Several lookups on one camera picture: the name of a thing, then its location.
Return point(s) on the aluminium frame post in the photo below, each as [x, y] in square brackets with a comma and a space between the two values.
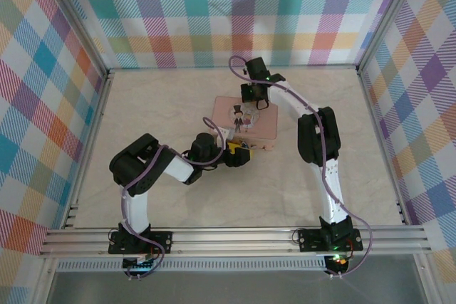
[79, 22]
[388, 15]

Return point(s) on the aluminium side floor rail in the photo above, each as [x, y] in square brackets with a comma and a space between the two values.
[94, 129]
[375, 122]

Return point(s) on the grey metal panel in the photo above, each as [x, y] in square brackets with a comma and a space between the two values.
[231, 288]

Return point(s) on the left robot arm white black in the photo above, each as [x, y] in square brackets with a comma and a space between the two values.
[137, 208]

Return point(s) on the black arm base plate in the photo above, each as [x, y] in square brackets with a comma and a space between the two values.
[162, 241]
[308, 240]

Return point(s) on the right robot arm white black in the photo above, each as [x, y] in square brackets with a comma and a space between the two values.
[331, 190]

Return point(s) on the aluminium mounting rail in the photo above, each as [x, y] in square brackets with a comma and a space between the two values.
[231, 238]

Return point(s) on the controller board orange part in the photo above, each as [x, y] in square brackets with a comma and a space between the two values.
[338, 260]

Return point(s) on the aluminium outer frame leg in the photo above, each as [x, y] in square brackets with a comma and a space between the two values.
[427, 282]
[44, 282]

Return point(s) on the pink tin box cartoon couple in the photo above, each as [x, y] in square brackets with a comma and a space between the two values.
[265, 122]

